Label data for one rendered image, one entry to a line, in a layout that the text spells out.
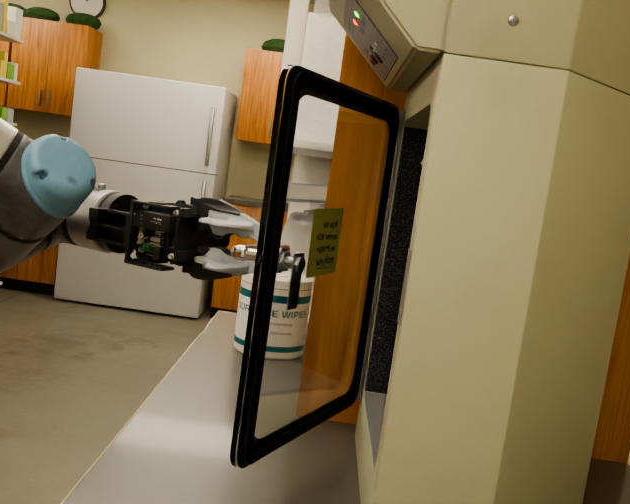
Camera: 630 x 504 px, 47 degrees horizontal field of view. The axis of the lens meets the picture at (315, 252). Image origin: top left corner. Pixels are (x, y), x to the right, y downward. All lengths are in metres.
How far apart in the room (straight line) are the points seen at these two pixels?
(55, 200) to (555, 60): 0.48
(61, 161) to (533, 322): 0.48
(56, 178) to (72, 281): 5.20
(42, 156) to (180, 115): 4.92
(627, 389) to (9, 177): 0.86
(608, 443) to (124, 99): 5.01
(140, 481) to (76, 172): 0.33
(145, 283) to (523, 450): 5.15
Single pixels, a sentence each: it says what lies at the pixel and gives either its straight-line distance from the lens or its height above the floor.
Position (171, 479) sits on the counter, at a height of 0.94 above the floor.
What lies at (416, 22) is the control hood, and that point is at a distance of 0.66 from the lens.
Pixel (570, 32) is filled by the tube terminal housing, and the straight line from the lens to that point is 0.69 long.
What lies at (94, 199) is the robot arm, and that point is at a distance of 0.89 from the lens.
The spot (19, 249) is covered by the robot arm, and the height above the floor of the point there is 1.17.
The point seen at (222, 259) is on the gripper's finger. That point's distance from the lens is 0.82.
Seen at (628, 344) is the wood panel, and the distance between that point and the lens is 1.13.
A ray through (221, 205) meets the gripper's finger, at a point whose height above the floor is 1.24.
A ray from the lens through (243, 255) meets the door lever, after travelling 0.75.
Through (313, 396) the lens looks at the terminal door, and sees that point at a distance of 0.87.
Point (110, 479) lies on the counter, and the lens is 0.84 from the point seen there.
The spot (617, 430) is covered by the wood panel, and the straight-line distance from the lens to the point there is 1.16.
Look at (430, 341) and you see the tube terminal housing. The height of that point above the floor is 1.16.
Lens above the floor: 1.30
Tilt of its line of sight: 7 degrees down
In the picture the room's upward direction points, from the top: 8 degrees clockwise
